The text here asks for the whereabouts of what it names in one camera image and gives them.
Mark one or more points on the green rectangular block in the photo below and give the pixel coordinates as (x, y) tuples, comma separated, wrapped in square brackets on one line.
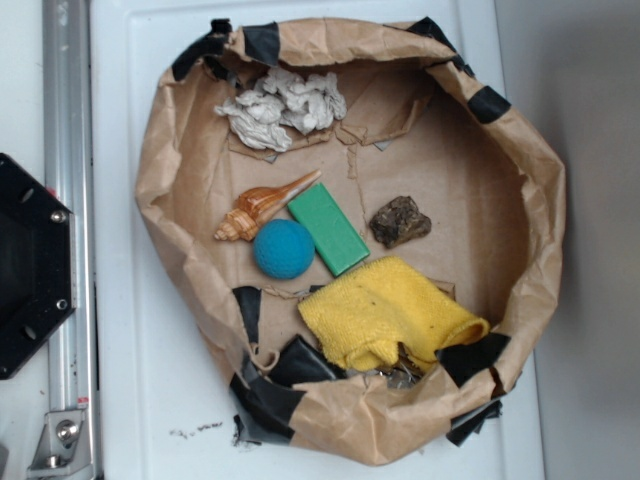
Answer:
[(336, 240)]

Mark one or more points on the brown paper bag bin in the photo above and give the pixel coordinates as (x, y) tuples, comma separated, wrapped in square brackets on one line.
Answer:
[(419, 124)]

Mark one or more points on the blue foam ball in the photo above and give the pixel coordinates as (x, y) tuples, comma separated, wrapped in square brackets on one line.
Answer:
[(283, 249)]

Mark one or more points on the orange spiral seashell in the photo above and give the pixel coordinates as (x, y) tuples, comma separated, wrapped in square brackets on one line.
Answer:
[(256, 207)]

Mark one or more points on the dark brown rock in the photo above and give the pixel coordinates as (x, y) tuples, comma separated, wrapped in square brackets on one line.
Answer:
[(398, 222)]

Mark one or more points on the yellow microfiber cloth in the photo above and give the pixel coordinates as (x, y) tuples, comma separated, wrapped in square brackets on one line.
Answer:
[(365, 318)]

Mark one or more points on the crumpled white paper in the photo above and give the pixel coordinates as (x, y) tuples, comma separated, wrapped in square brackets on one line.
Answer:
[(282, 99)]

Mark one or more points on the black octagonal mount plate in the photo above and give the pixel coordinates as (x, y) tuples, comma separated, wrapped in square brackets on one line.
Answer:
[(36, 266)]

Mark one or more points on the metal corner bracket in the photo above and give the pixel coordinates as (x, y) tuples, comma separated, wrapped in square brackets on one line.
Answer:
[(64, 449)]

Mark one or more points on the aluminium extrusion rail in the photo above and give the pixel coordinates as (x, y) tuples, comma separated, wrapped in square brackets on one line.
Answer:
[(72, 351)]

